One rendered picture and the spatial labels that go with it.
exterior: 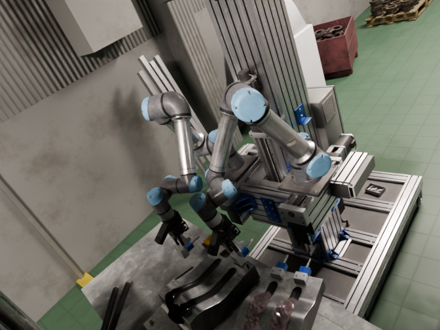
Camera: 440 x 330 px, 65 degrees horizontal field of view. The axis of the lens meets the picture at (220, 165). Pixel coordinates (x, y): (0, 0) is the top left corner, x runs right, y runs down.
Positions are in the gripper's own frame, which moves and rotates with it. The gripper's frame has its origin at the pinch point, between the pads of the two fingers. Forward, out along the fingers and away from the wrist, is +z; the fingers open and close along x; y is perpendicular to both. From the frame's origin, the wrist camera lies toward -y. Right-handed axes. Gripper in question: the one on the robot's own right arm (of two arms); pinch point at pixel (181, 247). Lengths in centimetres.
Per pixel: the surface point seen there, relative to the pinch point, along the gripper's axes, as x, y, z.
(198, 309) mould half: -34.0, -16.5, 2.0
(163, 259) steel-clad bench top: 21.8, -6.4, 15.1
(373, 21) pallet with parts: 211, 574, 87
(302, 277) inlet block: -58, 21, 7
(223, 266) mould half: -23.2, 6.1, 6.0
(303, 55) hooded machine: 138, 284, 23
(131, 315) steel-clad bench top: 6.1, -37.2, 15.0
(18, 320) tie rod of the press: -27, -62, -44
